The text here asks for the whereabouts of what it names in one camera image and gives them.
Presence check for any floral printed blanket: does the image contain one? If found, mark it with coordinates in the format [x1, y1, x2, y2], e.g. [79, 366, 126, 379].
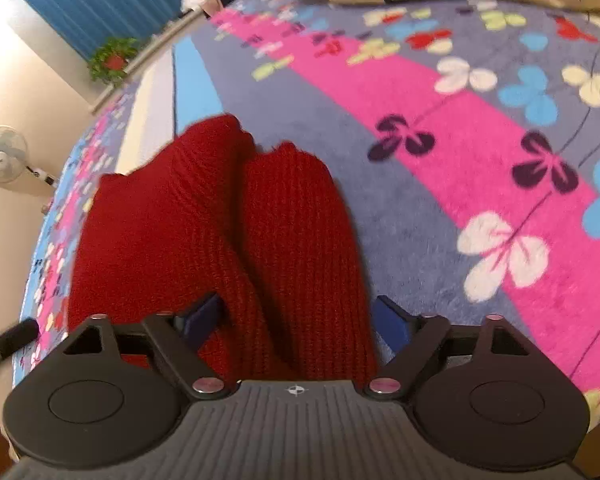
[12, 0, 600, 431]

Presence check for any red knit sweater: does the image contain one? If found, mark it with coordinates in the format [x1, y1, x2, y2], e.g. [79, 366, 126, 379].
[67, 114, 381, 386]

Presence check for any white standing fan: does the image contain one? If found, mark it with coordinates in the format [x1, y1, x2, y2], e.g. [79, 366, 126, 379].
[0, 125, 61, 191]

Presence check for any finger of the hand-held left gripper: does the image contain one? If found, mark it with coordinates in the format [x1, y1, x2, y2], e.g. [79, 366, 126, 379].
[0, 317, 41, 377]

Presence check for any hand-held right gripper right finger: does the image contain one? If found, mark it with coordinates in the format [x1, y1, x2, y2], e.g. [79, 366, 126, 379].
[362, 295, 531, 401]

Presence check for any green potted plant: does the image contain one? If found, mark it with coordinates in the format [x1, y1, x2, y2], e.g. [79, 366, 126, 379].
[87, 37, 141, 83]

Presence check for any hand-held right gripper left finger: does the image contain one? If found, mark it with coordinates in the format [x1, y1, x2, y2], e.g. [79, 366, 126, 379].
[62, 292, 241, 401]

